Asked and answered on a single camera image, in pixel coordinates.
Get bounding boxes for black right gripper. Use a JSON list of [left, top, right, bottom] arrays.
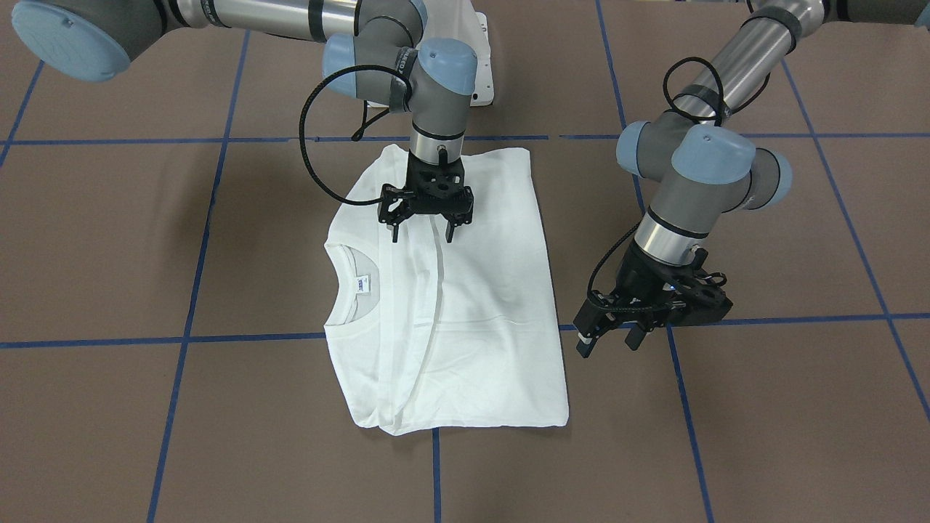
[[378, 153, 474, 243]]

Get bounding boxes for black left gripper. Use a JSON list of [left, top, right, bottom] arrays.
[[573, 244, 733, 358]]

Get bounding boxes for white long-sleeve text shirt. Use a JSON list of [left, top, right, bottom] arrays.
[[323, 147, 570, 436]]

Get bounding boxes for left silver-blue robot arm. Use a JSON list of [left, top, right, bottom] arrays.
[[573, 1, 928, 357]]

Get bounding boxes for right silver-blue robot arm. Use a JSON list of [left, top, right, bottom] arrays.
[[11, 1, 479, 242]]

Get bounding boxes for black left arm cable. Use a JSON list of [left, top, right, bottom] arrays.
[[586, 57, 727, 313]]

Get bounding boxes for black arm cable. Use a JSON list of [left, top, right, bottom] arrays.
[[586, 57, 727, 313], [296, 64, 411, 208]]

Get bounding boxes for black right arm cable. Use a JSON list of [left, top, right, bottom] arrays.
[[296, 64, 411, 208]]

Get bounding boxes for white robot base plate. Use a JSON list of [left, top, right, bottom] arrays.
[[413, 1, 495, 108]]

